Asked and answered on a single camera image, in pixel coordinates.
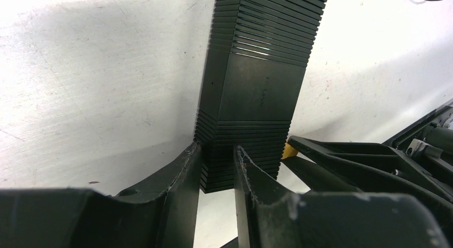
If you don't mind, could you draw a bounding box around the yellow ethernet cable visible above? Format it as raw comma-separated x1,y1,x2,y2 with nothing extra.
281,143,300,161

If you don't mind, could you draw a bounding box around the black network switch upright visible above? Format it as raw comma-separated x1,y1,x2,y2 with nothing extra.
194,0,327,193

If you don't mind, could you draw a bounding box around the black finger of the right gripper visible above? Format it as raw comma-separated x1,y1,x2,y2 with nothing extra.
282,157,361,192

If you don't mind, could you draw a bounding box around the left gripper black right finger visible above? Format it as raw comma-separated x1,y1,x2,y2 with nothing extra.
233,145,451,247

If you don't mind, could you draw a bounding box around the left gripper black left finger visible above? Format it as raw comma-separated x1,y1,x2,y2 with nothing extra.
1,143,201,247

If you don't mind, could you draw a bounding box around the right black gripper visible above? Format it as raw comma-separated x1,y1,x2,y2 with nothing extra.
288,100,452,218

